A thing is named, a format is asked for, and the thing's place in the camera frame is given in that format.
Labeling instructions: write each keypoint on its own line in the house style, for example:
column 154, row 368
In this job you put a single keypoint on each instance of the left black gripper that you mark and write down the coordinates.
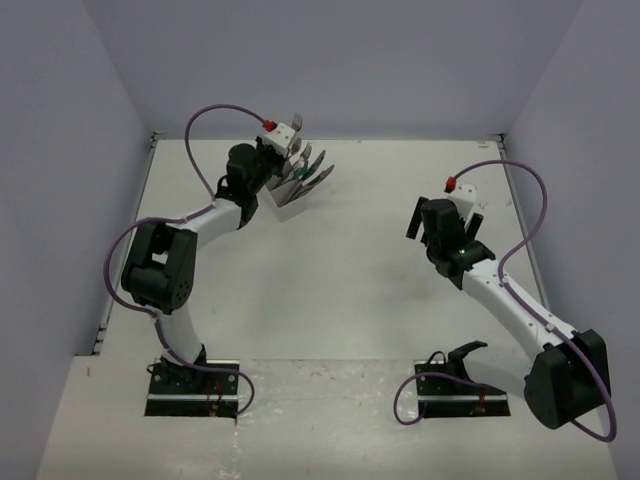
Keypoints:
column 263, row 147

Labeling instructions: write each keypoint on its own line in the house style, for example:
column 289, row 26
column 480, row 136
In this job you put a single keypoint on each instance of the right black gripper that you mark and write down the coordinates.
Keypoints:
column 473, row 227

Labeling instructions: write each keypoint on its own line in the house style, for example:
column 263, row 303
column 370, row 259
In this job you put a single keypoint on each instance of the teal plastic knife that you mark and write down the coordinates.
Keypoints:
column 300, row 172

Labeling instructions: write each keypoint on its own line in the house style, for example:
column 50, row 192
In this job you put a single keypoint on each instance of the metal fork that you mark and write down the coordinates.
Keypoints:
column 296, row 125
column 305, row 154

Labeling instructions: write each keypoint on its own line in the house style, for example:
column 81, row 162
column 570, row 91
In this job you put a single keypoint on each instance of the long metal knife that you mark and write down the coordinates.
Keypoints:
column 314, row 167

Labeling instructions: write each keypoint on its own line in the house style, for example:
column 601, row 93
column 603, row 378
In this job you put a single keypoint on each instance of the crossing metal knife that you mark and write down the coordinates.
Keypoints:
column 325, row 173

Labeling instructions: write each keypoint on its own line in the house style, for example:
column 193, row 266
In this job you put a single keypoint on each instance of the round metal ladle spoon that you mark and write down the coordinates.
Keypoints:
column 295, row 146

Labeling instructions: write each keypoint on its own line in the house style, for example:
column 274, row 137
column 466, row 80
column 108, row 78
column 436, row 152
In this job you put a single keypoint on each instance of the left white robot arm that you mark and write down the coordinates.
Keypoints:
column 159, row 272

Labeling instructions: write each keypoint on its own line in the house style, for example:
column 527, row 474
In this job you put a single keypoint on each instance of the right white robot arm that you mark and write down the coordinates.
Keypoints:
column 568, row 375

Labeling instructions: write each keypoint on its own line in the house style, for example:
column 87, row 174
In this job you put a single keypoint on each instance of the white three-compartment container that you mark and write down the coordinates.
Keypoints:
column 280, row 199

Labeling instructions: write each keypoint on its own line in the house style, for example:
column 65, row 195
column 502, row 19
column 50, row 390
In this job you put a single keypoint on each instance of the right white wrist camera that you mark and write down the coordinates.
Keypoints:
column 464, row 196

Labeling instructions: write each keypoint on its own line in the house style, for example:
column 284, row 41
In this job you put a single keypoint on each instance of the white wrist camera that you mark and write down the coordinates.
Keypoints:
column 277, row 136
column 464, row 196

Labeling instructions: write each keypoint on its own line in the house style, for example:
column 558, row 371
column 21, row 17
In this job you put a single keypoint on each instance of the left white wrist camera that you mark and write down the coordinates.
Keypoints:
column 277, row 136

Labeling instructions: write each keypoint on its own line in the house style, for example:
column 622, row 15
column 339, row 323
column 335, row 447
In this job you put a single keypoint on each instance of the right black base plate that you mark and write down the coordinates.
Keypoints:
column 441, row 398

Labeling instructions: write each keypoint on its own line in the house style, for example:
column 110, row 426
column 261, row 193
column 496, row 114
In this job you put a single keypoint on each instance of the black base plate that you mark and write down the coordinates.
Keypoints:
column 175, row 391
column 441, row 398

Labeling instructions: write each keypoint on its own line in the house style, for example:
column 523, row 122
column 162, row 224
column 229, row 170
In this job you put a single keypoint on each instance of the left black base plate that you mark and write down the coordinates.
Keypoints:
column 175, row 391

